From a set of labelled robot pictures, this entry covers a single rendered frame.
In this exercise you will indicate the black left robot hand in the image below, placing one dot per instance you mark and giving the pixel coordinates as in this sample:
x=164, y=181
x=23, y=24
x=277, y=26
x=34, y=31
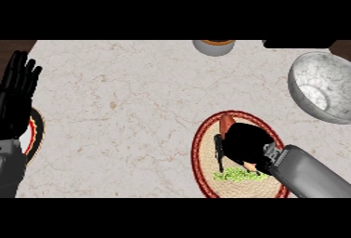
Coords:
x=15, y=99

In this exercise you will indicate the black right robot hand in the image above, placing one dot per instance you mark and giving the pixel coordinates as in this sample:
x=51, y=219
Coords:
x=243, y=144

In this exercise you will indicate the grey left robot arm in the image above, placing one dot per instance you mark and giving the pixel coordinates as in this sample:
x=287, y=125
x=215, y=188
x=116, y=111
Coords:
x=9, y=167

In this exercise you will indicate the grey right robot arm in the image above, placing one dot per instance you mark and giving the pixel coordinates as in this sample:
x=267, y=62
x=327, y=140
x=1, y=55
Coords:
x=310, y=173

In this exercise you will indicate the round woven red-rimmed placemat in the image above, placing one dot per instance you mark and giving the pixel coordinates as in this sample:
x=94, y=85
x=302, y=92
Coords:
x=205, y=161

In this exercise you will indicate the grey marbled bowl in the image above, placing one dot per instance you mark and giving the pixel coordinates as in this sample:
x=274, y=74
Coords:
x=320, y=86

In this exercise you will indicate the white plate with dark rim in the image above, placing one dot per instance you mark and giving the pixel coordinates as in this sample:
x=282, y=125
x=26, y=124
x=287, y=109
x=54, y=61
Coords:
x=35, y=133

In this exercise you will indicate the grey cup with orange rim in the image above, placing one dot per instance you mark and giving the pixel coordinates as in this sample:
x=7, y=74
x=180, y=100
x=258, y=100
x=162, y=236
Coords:
x=214, y=49

